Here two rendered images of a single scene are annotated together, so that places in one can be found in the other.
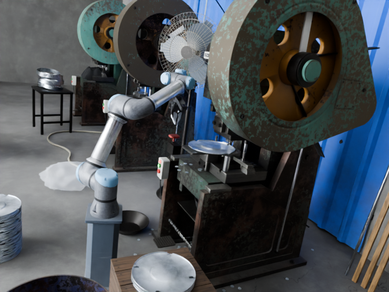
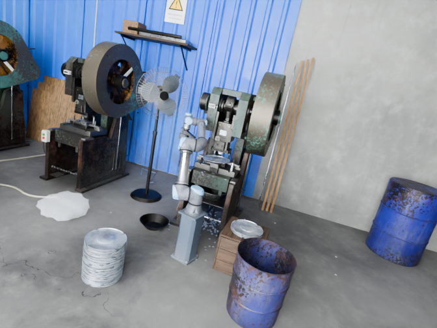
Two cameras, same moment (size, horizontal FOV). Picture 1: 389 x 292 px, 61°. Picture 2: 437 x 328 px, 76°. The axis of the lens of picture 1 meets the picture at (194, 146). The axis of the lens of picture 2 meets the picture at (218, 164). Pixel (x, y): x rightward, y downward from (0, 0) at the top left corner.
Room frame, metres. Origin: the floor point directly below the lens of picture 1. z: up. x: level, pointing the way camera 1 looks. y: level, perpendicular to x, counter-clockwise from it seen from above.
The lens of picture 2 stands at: (0.00, 1.97, 1.54)
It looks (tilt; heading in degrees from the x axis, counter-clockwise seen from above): 16 degrees down; 312
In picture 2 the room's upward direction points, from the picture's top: 12 degrees clockwise
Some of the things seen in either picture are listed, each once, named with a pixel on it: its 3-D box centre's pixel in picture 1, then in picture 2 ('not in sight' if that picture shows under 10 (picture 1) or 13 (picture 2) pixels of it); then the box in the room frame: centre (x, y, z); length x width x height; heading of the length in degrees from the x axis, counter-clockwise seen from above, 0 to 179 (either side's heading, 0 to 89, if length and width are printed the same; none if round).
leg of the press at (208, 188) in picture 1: (262, 212); (238, 188); (1.85, -0.47, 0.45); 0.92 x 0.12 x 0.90; 120
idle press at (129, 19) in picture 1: (173, 87); (106, 112); (3.69, 0.32, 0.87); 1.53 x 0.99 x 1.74; 118
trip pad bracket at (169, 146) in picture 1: (173, 155); not in sight; (2.17, 0.14, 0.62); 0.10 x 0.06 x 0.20; 30
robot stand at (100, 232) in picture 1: (102, 247); (188, 235); (1.59, 0.43, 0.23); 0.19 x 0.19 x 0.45; 14
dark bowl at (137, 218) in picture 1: (128, 224); (153, 222); (2.16, 0.40, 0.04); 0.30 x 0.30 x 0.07
